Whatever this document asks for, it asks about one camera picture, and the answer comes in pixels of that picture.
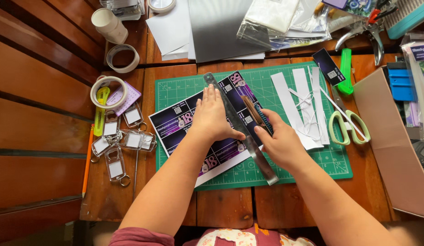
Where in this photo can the bright green box cutter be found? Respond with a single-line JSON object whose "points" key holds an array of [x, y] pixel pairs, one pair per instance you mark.
{"points": [[345, 70]]}

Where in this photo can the brown cardboard box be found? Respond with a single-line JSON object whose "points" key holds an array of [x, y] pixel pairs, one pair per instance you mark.
{"points": [[386, 140]]}

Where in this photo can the clear plastic container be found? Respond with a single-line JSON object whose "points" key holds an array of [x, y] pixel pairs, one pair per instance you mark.
{"points": [[126, 9]]}

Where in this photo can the silver metal punch pliers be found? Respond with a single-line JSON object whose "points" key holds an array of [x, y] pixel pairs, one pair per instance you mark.
{"points": [[378, 41]]}

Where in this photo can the blue plastic squeegee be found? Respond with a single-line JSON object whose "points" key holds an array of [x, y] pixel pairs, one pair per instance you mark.
{"points": [[402, 85]]}

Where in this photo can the white paper sheets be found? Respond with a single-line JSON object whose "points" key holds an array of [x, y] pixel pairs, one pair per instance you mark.
{"points": [[171, 30]]}

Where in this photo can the small clear tape roll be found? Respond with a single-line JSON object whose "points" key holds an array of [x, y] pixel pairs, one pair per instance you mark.
{"points": [[153, 7]]}

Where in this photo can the wooden slatted bench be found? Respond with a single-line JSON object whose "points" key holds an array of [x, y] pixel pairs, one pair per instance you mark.
{"points": [[37, 112]]}

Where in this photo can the wide white paper strip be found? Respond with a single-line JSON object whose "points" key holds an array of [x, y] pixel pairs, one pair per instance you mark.
{"points": [[284, 97], [300, 82], [318, 99]]}

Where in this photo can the brown and teal utility knife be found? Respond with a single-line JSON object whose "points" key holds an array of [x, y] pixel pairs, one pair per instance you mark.
{"points": [[249, 109]]}

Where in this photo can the green cutting mat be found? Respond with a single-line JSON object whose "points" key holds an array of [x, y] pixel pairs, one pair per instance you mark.
{"points": [[266, 80]]}

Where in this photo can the tangle of thin paper trimmings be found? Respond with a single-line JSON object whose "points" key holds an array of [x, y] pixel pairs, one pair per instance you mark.
{"points": [[309, 114]]}

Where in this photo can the white paper cup stack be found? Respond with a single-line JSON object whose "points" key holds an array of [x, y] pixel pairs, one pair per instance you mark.
{"points": [[111, 27]]}

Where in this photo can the person's left hand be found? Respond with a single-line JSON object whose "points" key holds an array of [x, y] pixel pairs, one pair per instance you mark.
{"points": [[210, 118]]}

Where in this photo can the cream tape roll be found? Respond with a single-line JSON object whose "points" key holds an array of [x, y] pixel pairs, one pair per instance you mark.
{"points": [[94, 95]]}

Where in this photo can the person's maroon floral shirt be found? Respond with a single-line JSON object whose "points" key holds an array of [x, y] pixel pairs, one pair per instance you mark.
{"points": [[232, 237]]}

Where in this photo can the heap of clear plastic bags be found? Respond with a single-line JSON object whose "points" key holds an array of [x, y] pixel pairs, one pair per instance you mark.
{"points": [[276, 17]]}

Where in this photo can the long steel ruler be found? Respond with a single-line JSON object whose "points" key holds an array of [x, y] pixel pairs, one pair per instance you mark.
{"points": [[263, 160]]}

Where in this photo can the purple perforated card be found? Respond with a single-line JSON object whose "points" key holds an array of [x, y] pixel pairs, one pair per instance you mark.
{"points": [[131, 95]]}

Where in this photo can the cut purple printed card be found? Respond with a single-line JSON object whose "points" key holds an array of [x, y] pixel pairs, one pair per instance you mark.
{"points": [[328, 67]]}

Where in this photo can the yellow green box cutter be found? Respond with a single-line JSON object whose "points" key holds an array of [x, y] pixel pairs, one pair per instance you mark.
{"points": [[99, 118]]}

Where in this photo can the grey paper sheet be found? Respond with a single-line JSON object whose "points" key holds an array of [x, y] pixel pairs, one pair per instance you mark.
{"points": [[218, 30]]}

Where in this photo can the floral printed packet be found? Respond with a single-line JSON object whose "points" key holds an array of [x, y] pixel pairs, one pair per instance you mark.
{"points": [[358, 6]]}

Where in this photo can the orange pencil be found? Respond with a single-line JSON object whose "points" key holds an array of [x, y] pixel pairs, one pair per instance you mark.
{"points": [[88, 160]]}

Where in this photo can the white tape roll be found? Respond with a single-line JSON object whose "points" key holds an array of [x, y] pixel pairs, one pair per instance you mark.
{"points": [[134, 63]]}

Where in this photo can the purple printed card sheet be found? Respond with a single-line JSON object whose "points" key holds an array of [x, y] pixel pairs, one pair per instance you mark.
{"points": [[171, 123]]}

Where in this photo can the teal plastic case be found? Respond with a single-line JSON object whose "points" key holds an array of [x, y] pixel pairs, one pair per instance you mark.
{"points": [[410, 23]]}

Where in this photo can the person's right hand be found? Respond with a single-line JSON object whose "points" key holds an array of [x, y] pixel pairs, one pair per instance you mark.
{"points": [[287, 147]]}

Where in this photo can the clear bag of printed cards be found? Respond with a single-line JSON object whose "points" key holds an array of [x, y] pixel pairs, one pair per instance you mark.
{"points": [[420, 78]]}

